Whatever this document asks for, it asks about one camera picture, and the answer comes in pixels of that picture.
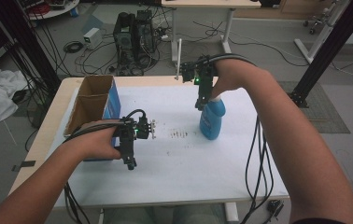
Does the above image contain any black plug adapter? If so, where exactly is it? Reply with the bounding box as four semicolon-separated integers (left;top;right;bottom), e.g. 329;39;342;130
266;200;285;217

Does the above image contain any thin white rod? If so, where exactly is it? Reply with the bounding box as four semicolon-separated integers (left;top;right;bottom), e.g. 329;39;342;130
176;38;184;80

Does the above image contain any blue cardboard box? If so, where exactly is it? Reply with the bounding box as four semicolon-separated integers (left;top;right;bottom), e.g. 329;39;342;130
64;74;122;161

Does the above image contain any person's right hand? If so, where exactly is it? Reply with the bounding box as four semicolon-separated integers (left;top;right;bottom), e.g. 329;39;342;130
210;59;261;100

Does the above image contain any black tape strip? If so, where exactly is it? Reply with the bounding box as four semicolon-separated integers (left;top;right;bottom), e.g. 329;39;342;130
11;160;37;173

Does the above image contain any coiled black cable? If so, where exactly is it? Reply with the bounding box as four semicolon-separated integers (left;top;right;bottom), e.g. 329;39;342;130
63;40;85;54

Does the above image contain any round white table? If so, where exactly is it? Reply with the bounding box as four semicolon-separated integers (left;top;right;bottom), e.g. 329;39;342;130
24;0;80;21

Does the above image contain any small white box device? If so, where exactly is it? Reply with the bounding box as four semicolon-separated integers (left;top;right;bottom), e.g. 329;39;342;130
83;27;104;50

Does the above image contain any black metal frame post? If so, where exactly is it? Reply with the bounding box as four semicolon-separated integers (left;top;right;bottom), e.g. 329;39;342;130
0;0;63;94
289;0;353;108

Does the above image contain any white-legged background desk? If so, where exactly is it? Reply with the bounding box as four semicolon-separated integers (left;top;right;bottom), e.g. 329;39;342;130
161;0;262;63

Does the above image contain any grey floor mat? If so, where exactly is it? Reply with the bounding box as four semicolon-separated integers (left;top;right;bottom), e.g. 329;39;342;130
276;81;351;134

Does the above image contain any white table cover sheet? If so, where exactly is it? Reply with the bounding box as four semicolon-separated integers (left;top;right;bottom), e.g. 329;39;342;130
45;85;290;208

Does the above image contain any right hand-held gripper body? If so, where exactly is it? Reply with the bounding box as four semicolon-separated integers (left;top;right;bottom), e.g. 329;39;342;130
180;55;219;94

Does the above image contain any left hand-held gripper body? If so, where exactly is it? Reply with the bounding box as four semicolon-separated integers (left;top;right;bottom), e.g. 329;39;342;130
114;116;158;160

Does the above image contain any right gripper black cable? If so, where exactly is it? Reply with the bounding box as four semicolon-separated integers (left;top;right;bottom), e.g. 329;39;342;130
210;53;275;224

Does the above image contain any person's left hand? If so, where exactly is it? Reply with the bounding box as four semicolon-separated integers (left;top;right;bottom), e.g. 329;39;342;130
71;120;122;161

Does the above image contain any white metal stand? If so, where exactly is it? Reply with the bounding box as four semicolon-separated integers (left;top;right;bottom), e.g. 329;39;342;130
294;0;353;65

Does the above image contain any person's dark clothing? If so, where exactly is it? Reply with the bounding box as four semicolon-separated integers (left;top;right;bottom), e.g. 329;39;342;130
291;218;347;224

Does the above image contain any blue plastic bottle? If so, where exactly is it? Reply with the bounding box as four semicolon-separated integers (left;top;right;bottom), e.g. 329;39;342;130
198;94;227;141

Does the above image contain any light wooden table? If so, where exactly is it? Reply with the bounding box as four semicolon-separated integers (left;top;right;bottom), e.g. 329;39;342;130
7;75;290;223

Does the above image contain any office chair wheel base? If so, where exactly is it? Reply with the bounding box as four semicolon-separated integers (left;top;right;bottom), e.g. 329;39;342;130
303;14;323;35

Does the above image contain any black computer tower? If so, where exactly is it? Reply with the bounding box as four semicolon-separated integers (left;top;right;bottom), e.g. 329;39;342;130
112;11;137;76
135;9;158;63

